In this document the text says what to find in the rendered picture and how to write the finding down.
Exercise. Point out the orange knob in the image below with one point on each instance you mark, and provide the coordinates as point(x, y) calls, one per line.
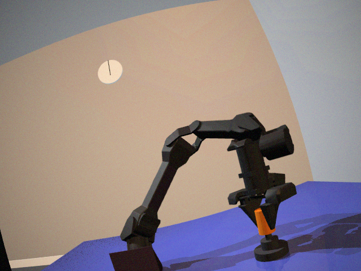
point(263, 227)

